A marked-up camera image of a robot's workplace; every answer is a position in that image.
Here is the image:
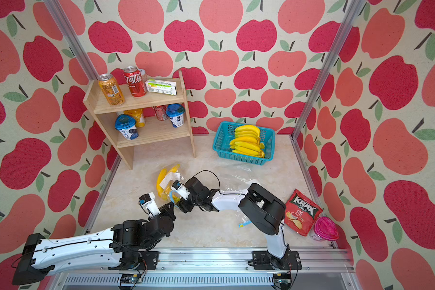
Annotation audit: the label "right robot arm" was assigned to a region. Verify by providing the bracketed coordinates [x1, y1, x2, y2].
[172, 177, 291, 271]

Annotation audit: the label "left aluminium corner post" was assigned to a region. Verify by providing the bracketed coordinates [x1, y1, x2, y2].
[44, 0, 98, 80]

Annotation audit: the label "blue yogurt cup right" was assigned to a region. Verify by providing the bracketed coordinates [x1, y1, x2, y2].
[166, 103, 185, 128]

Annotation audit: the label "right aluminium corner post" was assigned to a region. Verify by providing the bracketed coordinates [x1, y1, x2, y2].
[290, 0, 367, 143]

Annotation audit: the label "blue yogurt cup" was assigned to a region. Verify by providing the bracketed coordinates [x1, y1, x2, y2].
[166, 103, 185, 128]
[115, 114, 138, 140]

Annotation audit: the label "aluminium corner post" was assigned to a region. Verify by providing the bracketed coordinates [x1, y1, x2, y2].
[290, 0, 367, 143]
[44, 0, 98, 80]

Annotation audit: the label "small red can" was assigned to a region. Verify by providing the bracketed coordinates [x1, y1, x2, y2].
[153, 105, 169, 121]

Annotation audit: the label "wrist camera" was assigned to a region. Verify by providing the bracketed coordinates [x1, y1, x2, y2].
[172, 180, 190, 200]
[138, 192, 160, 218]

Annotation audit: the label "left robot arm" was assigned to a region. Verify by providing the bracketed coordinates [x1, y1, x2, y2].
[12, 203, 176, 286]

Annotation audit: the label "aluminium front rail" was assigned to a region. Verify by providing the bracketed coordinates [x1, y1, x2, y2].
[46, 246, 361, 290]

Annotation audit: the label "red cola can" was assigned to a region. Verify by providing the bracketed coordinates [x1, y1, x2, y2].
[123, 66, 146, 97]

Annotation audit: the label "orange soda can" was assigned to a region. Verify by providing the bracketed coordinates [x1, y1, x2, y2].
[97, 73, 125, 106]

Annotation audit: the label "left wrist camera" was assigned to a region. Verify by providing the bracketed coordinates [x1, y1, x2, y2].
[138, 192, 160, 218]

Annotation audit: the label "wooden shelf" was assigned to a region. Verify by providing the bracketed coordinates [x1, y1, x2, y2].
[83, 69, 197, 170]

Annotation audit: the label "blue yogurt cup left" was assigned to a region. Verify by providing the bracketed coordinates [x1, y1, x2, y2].
[115, 114, 138, 140]

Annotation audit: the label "red chips bag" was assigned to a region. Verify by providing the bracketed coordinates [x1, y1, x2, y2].
[284, 189, 323, 236]

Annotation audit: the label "teal plastic basket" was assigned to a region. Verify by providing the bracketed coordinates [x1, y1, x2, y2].
[213, 122, 275, 165]

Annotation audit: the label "banana bunch from bag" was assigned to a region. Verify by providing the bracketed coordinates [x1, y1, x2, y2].
[234, 124, 261, 138]

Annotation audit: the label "bananas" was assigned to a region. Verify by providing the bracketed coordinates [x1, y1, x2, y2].
[156, 164, 182, 203]

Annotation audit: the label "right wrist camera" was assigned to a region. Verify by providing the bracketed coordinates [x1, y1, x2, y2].
[172, 180, 190, 200]

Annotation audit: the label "yellow yogurt cup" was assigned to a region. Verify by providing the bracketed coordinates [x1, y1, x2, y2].
[123, 108, 145, 128]

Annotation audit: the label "green white box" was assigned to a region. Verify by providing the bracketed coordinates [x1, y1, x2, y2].
[145, 79, 177, 95]

